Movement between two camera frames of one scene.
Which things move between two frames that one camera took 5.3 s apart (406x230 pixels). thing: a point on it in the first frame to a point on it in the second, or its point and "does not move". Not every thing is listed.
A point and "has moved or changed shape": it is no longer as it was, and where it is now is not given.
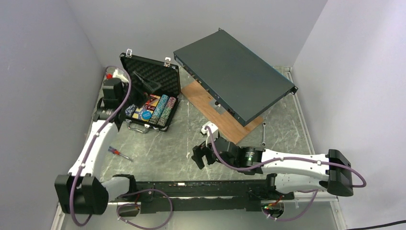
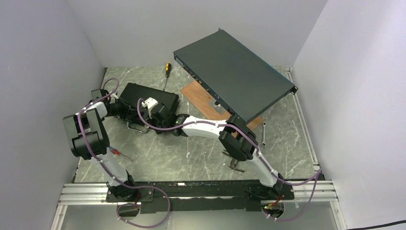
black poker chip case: (161, 82) has moved or changed shape
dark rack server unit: (232, 76) does not move
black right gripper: (199, 151) to (151, 120)
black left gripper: (146, 86) to (129, 112)
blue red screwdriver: (116, 152) does not move
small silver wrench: (264, 144) does not move
